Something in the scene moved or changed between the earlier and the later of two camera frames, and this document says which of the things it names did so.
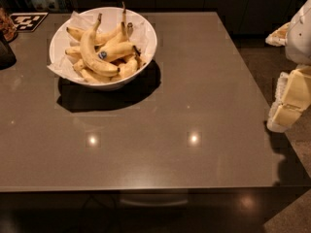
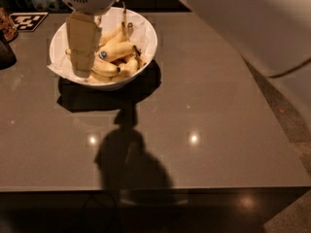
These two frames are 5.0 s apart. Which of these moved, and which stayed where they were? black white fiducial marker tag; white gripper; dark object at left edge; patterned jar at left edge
Moved: white gripper
Stayed: black white fiducial marker tag; patterned jar at left edge; dark object at left edge
